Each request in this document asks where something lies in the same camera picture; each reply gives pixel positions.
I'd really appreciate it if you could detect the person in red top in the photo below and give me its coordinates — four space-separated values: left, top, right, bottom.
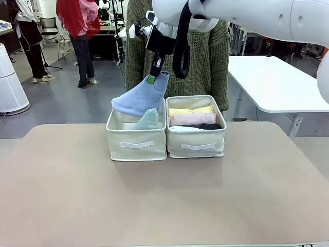
56 0 101 89

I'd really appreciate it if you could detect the black tripod stand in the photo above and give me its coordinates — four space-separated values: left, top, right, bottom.
40 43 63 70

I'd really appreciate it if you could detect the blue cone towel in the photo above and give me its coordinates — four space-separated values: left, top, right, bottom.
111 71 171 118

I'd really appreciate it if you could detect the person in black clothes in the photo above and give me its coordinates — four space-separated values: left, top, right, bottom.
10 0 56 84

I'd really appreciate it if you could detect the white air purifier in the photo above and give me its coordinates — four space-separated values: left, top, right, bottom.
0 43 31 116

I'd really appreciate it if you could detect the person in green sweater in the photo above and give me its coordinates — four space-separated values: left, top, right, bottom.
125 0 230 112

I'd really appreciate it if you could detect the yellow towel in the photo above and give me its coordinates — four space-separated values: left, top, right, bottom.
168 104 215 117

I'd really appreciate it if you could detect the black mesh office chair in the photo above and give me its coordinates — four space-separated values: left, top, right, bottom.
40 16 59 43

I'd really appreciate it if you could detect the mint green cone towel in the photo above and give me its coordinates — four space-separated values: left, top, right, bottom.
133 108 159 130

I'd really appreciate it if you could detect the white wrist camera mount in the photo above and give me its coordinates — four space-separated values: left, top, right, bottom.
128 10 156 40

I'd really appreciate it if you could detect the dark grey towel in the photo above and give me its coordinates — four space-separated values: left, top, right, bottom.
189 122 223 130

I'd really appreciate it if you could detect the white towel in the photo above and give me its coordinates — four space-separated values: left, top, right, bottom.
168 125 206 133

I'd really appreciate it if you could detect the black cable sleeve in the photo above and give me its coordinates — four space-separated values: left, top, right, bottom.
172 2 193 79

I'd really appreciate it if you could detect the white background table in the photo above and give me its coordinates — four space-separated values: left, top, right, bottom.
227 55 329 141

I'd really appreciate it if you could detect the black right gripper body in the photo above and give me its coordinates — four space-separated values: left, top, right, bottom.
145 24 178 56

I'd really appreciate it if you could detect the pink towel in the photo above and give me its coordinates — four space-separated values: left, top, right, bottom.
169 113 217 127

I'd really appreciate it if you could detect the cream fabric storage bin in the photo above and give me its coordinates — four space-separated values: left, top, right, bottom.
165 95 227 159
105 105 167 162

